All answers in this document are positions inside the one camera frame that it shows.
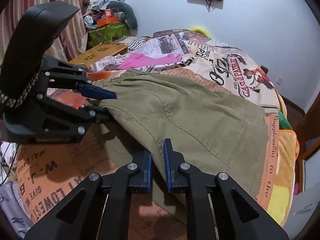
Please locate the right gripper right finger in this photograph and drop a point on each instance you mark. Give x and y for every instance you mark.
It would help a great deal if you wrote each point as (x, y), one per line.
(217, 206)

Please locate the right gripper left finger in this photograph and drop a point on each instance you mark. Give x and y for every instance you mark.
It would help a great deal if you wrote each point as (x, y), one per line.
(99, 207)

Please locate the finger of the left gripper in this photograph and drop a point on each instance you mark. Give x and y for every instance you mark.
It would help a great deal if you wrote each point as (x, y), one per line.
(62, 123)
(62, 75)

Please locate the olive green pants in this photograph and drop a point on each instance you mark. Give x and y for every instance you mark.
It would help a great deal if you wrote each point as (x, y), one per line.
(215, 131)

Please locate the striped pink curtain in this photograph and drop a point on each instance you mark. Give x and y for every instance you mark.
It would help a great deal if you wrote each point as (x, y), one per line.
(52, 27)

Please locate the newspaper print bed quilt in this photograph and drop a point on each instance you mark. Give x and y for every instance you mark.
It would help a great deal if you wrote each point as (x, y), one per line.
(48, 172)

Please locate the green patterned storage box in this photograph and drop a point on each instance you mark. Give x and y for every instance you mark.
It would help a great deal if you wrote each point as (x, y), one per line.
(107, 34)

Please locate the orange yellow blanket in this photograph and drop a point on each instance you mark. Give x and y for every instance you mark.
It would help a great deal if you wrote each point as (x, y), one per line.
(278, 180)

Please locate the pink folded garment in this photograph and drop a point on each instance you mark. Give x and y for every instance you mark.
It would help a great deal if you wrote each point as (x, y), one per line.
(140, 60)

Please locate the orange box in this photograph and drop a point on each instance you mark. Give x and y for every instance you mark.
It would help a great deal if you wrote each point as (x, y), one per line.
(107, 20)

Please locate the dark grey plush toy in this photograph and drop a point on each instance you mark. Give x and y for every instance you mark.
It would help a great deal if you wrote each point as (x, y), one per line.
(124, 13)

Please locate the yellow pillow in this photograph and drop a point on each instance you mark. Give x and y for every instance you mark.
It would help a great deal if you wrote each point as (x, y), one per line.
(201, 31)

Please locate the brown wooden door frame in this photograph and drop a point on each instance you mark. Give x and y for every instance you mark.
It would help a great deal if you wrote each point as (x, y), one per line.
(300, 126)

